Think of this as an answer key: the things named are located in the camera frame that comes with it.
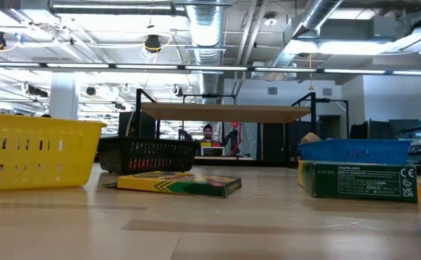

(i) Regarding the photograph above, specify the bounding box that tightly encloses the black plastic basket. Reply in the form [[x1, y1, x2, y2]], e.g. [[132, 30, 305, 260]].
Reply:
[[96, 136, 199, 176]]

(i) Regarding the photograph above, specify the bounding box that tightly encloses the blue plastic basket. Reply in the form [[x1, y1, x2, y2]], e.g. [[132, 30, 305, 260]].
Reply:
[[298, 139, 413, 166]]

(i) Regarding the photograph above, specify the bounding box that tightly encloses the thick crayon box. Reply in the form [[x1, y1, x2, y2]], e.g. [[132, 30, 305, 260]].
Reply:
[[298, 160, 419, 204]]

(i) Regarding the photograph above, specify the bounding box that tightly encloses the yellow plastic basket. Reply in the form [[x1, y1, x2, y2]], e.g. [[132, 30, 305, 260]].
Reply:
[[0, 111, 107, 192]]

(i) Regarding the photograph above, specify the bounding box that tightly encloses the black desk monitor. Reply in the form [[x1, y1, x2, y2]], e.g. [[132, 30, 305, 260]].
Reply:
[[389, 118, 421, 151], [350, 121, 389, 139]]

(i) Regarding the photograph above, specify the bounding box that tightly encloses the person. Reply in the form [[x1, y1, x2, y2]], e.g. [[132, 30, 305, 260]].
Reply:
[[197, 123, 222, 144]]

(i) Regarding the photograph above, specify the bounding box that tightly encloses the wooden shelf with black legs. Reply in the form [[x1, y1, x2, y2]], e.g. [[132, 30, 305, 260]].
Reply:
[[133, 88, 319, 170]]

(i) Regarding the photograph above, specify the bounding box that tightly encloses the black background monitor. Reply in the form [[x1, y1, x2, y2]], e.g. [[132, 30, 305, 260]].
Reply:
[[118, 110, 157, 140]]

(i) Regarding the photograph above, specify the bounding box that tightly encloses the long ceiling light strip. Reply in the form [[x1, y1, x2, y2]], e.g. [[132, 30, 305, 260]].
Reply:
[[0, 61, 421, 76]]

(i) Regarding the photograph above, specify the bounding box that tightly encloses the white round pillar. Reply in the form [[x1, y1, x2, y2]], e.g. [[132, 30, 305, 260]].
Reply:
[[49, 79, 79, 120]]

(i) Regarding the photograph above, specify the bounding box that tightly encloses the black background rig frame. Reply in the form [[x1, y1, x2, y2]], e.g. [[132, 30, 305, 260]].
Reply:
[[182, 92, 238, 105]]

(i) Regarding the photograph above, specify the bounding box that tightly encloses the slanted silver ventilation duct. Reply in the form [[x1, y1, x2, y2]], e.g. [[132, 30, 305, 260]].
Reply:
[[267, 0, 344, 73]]

